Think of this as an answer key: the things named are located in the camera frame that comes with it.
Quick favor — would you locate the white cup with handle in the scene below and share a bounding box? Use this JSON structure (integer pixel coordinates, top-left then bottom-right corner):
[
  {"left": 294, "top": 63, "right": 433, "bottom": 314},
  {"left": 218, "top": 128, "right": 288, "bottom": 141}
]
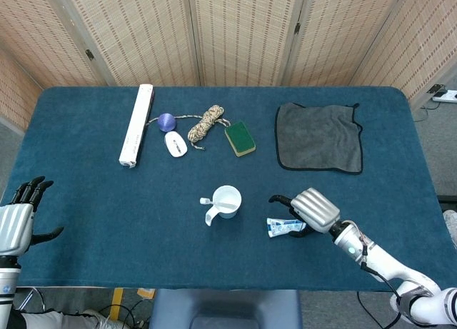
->
[{"left": 204, "top": 185, "right": 243, "bottom": 227}]

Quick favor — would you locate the white toothbrush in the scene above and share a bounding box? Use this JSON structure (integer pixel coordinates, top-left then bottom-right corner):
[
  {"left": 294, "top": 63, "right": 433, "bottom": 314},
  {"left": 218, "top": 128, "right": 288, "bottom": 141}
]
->
[{"left": 199, "top": 197, "right": 238, "bottom": 209}]

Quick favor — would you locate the blue white toothpaste tube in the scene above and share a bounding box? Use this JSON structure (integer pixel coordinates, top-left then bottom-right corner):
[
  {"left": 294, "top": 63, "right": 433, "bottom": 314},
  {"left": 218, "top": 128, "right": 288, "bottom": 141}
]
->
[{"left": 266, "top": 217, "right": 308, "bottom": 239}]

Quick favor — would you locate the bamboo folding screen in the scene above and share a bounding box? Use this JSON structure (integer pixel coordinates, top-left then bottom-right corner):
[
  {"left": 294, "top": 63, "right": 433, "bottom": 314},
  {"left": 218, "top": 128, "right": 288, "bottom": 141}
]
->
[{"left": 0, "top": 0, "right": 457, "bottom": 132}]

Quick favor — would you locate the long white cardboard box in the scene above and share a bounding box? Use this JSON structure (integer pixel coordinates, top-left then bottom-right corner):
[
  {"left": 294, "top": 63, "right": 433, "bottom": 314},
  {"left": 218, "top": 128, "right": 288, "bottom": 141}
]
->
[{"left": 118, "top": 83, "right": 155, "bottom": 169}]

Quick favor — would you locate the grey towel with black trim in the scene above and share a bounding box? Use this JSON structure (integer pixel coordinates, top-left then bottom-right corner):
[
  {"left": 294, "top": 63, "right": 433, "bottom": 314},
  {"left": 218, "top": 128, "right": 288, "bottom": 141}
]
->
[{"left": 274, "top": 101, "right": 364, "bottom": 175}]

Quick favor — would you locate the blue tablecloth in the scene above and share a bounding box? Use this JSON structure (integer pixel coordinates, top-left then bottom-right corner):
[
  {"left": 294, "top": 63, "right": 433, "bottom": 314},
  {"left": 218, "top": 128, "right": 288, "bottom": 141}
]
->
[{"left": 0, "top": 85, "right": 447, "bottom": 293}]

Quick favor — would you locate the green yellow sponge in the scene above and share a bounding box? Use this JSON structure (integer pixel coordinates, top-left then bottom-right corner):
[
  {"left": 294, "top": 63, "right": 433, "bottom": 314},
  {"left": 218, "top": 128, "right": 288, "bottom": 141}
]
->
[{"left": 224, "top": 120, "right": 257, "bottom": 158}]

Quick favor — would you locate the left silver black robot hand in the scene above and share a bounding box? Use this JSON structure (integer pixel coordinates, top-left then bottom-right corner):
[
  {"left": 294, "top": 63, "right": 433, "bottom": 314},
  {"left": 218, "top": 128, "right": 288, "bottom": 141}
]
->
[{"left": 0, "top": 176, "right": 65, "bottom": 258}]

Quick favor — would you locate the white grey fabric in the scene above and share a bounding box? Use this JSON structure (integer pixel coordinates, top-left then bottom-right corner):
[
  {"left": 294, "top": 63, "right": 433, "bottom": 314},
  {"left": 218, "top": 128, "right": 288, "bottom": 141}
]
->
[{"left": 14, "top": 309, "right": 111, "bottom": 329}]

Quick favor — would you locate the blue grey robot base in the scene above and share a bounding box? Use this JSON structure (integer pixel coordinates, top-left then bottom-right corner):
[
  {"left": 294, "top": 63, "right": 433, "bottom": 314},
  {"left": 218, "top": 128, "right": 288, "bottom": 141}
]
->
[{"left": 149, "top": 288, "right": 303, "bottom": 329}]

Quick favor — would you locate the white power strip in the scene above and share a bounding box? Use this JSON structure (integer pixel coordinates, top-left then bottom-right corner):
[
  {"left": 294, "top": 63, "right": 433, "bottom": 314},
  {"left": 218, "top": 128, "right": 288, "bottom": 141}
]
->
[{"left": 431, "top": 89, "right": 457, "bottom": 104}]

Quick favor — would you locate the purple ball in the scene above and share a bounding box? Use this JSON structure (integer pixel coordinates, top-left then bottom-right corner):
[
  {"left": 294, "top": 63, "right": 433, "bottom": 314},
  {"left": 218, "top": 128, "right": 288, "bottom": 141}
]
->
[{"left": 157, "top": 113, "right": 177, "bottom": 133}]

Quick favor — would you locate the black floor cable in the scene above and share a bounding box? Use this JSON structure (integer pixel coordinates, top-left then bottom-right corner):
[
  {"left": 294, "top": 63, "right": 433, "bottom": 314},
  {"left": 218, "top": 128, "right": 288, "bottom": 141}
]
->
[{"left": 356, "top": 291, "right": 404, "bottom": 329}]

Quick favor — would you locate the white computer mouse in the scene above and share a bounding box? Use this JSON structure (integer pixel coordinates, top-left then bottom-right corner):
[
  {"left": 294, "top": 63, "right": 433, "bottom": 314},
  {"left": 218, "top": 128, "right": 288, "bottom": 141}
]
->
[{"left": 164, "top": 131, "right": 189, "bottom": 158}]

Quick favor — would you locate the beige braided rope bundle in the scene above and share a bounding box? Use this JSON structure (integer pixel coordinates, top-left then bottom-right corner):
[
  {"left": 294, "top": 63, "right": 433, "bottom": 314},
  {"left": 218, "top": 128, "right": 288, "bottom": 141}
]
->
[{"left": 146, "top": 104, "right": 232, "bottom": 151}]

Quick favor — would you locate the white sneaker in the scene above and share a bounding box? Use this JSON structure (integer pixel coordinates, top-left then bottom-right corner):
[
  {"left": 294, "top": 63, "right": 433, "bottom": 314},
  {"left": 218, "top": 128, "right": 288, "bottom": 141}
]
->
[{"left": 442, "top": 209, "right": 457, "bottom": 239}]

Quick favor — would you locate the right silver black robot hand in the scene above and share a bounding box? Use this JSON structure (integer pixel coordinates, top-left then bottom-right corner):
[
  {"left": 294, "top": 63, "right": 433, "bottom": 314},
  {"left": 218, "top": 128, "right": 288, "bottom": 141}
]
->
[{"left": 268, "top": 187, "right": 341, "bottom": 238}]

